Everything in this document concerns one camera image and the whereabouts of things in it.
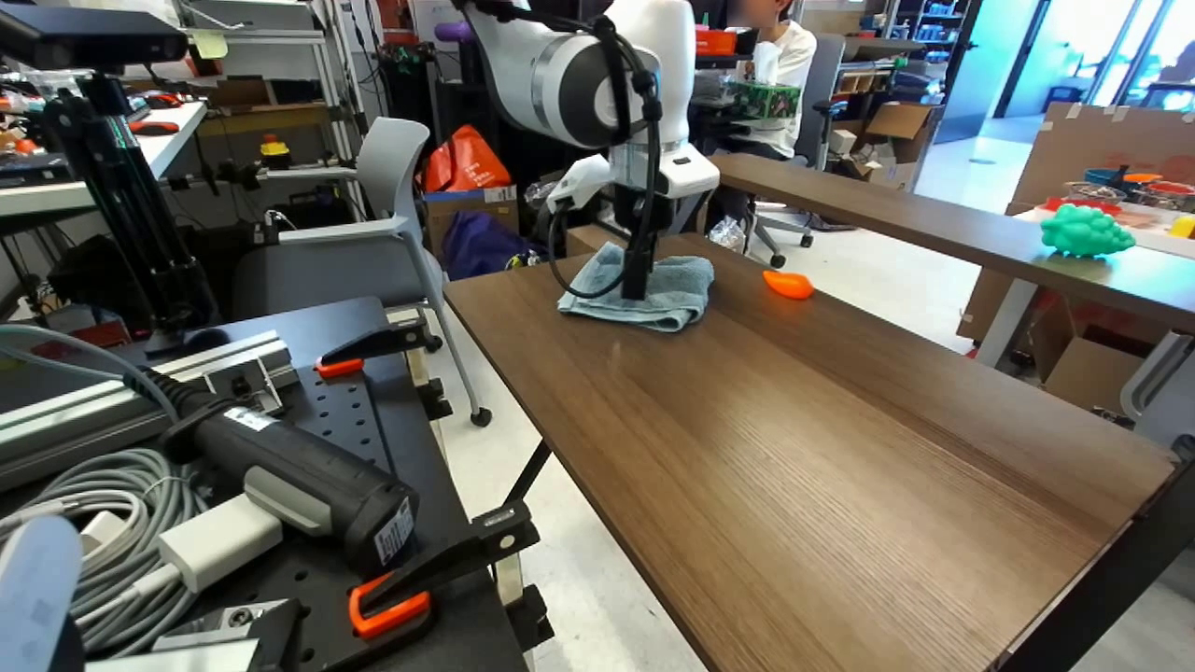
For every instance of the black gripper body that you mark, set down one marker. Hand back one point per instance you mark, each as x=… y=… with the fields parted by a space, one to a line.
x=645 y=212

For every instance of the light blue towel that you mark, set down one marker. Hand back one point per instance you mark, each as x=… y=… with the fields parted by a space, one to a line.
x=677 y=294

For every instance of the dark blue bag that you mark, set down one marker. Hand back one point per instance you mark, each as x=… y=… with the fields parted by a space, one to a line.
x=489 y=249

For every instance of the orange carrot toy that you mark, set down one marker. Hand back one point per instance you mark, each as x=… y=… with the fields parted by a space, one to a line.
x=789 y=285

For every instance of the brown cardboard box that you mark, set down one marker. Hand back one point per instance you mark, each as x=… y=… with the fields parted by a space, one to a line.
x=470 y=212
x=1089 y=376
x=899 y=122

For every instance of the orange bag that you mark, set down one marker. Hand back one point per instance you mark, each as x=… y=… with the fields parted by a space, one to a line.
x=464 y=163

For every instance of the person in white shirt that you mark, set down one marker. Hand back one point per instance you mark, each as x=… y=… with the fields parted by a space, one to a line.
x=779 y=76

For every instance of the grey office chair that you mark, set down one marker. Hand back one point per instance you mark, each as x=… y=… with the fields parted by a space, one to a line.
x=822 y=88

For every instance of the grey plastic chair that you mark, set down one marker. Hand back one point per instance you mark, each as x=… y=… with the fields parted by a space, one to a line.
x=324 y=266

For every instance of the long wooden side table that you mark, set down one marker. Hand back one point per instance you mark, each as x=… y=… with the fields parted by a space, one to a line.
x=947 y=228

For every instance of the black perforated base board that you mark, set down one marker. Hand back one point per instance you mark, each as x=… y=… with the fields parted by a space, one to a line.
x=359 y=423

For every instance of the black handheld device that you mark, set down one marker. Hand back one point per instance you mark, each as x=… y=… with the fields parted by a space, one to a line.
x=324 y=492

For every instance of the large cardboard sheet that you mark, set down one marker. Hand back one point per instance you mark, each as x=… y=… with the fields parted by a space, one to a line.
x=1069 y=142

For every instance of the green bumpy toy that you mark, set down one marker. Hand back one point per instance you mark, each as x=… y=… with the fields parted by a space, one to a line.
x=1086 y=234

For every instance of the white work desk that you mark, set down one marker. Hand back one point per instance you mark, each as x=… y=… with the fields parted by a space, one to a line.
x=169 y=134

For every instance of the white power adapter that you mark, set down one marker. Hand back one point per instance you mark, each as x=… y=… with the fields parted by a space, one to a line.
x=220 y=544

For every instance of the colourful toy pile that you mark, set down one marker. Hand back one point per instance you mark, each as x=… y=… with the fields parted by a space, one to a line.
x=1141 y=189

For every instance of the aluminium extrusion bar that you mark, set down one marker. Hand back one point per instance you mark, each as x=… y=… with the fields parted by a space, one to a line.
x=77 y=414

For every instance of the white blurry cylinder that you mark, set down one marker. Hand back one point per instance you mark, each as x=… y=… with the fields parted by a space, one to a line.
x=38 y=600

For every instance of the black camera tripod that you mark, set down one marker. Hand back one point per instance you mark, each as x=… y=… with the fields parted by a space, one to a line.
x=133 y=212

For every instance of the black camera on tripod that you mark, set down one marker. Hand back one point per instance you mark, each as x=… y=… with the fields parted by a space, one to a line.
x=89 y=36

